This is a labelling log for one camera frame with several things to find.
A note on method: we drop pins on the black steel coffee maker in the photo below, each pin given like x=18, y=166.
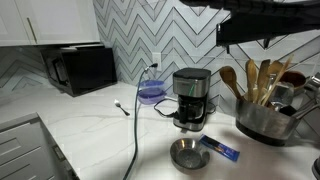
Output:
x=191, y=86

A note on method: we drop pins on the white wall outlet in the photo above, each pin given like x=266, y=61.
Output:
x=156, y=58

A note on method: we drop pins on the thin wooden stirrer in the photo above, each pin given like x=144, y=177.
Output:
x=283, y=71

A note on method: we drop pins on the white upper cabinet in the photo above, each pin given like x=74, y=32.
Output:
x=60, y=20

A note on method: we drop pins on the steel utensil holder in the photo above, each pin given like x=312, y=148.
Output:
x=263, y=120

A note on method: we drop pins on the blue snack bar wrapper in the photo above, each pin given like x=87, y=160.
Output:
x=220, y=148

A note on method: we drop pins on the steel bowl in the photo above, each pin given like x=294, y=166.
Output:
x=190, y=156

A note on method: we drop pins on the shiny steel measuring cup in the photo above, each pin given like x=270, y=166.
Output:
x=283, y=93

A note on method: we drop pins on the small purple-lidded plastic container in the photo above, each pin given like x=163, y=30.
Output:
x=151, y=84

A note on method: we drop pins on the large purple-lidded plastic container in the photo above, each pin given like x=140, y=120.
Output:
x=150, y=96

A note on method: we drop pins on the shiny steel utensil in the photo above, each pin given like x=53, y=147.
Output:
x=313, y=83

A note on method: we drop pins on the flat wooden spatula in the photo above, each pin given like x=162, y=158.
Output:
x=263, y=73

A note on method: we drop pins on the slotted wooden spoon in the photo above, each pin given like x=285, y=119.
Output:
x=251, y=73

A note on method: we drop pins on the oval-head wooden spoon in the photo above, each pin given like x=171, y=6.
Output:
x=229, y=76

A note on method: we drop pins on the dark round object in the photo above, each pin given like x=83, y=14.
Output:
x=316, y=168

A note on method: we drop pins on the dark red ladle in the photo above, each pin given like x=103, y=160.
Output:
x=293, y=78

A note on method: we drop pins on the black toaster oven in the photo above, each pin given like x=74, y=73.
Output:
x=83, y=70

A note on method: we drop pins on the grey panelled cabinet front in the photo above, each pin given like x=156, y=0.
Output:
x=23, y=150

